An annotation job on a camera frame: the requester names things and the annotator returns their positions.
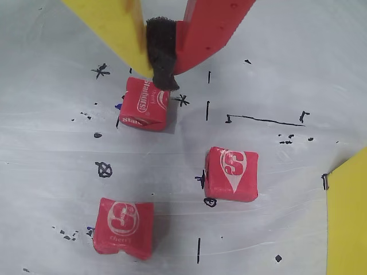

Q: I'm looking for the red cherry candy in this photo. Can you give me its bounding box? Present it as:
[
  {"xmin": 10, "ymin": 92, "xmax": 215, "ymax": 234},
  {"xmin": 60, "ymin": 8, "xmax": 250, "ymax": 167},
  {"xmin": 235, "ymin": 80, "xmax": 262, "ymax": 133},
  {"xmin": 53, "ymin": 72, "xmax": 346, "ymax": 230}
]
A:
[
  {"xmin": 92, "ymin": 197, "xmax": 155, "ymax": 261},
  {"xmin": 204, "ymin": 146, "xmax": 259, "ymax": 203},
  {"xmin": 119, "ymin": 76, "xmax": 170, "ymax": 132}
]

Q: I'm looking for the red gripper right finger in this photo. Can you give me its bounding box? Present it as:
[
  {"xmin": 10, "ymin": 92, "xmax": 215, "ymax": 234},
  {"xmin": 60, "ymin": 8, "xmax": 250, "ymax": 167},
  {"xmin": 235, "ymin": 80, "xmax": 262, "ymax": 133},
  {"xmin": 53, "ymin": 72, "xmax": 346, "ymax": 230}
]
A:
[{"xmin": 145, "ymin": 0, "xmax": 256, "ymax": 91}]

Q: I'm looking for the yellow three-compartment box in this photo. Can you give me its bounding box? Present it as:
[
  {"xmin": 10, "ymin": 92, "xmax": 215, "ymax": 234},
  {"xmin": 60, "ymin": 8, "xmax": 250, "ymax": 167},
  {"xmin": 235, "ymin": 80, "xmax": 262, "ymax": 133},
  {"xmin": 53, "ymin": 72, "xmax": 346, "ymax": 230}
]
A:
[{"xmin": 326, "ymin": 147, "xmax": 367, "ymax": 275}]

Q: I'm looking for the white plastic table cover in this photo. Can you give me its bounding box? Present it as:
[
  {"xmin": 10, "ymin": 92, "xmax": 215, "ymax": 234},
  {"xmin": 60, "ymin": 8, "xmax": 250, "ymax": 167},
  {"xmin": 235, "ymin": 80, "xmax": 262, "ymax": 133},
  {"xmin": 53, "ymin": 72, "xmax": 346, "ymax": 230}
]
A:
[{"xmin": 0, "ymin": 0, "xmax": 367, "ymax": 275}]

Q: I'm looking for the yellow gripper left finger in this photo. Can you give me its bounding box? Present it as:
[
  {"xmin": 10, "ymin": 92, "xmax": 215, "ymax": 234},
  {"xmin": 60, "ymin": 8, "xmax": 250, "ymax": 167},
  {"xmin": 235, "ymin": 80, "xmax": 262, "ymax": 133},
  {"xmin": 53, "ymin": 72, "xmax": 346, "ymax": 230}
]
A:
[{"xmin": 61, "ymin": 0, "xmax": 155, "ymax": 78}]

